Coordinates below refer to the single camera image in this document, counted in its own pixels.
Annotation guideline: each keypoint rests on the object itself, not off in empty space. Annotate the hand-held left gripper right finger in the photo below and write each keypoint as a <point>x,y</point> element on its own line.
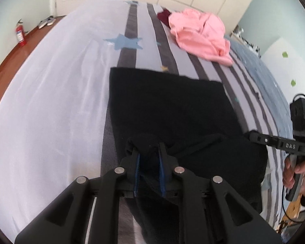
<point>162,180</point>

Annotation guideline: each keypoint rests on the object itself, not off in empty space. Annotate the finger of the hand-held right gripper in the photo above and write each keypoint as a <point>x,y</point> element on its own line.
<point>259,136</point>

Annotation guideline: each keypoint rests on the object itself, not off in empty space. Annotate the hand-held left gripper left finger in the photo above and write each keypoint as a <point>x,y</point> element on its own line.
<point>136,180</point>

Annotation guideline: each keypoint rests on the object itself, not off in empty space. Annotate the black printed t-shirt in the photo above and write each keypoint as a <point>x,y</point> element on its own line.
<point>172,106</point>

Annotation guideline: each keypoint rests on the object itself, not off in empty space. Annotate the white headboard green stickers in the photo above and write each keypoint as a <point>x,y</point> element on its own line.
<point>282,63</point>

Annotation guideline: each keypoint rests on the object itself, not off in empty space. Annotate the white nightstand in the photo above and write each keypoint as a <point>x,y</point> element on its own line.
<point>244,38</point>

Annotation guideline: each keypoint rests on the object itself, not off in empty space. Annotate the pink garment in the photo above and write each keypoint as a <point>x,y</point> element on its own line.
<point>200,35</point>

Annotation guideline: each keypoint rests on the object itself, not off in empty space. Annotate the bed with striped star sheet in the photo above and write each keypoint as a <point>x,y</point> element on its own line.
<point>53,94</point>

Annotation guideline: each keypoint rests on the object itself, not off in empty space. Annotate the maroon garment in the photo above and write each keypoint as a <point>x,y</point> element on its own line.
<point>164,16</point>

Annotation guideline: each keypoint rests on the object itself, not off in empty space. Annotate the grey shoe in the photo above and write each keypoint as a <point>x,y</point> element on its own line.
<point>50,20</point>
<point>42,24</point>

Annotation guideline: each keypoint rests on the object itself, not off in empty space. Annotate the red fire extinguisher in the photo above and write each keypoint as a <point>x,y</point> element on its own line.
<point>20,34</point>

